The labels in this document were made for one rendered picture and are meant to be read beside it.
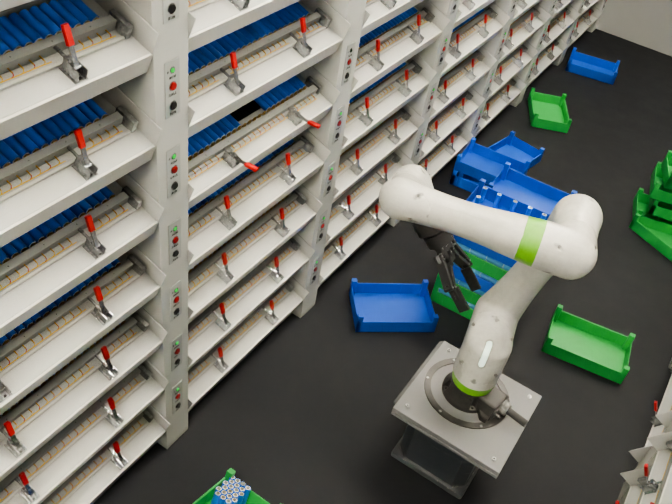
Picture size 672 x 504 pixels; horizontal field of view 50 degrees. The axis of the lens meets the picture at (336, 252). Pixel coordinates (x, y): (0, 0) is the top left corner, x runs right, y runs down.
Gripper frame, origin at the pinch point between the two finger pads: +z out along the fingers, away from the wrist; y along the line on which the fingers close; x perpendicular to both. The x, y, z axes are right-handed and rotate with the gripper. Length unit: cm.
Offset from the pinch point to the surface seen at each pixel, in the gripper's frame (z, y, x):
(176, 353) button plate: -25, -40, 65
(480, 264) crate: 10, 61, 17
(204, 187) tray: -60, -40, 29
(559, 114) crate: -2, 244, 6
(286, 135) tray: -62, -10, 21
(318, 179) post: -46, 18, 35
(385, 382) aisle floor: 27, 23, 53
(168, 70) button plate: -82, -61, 7
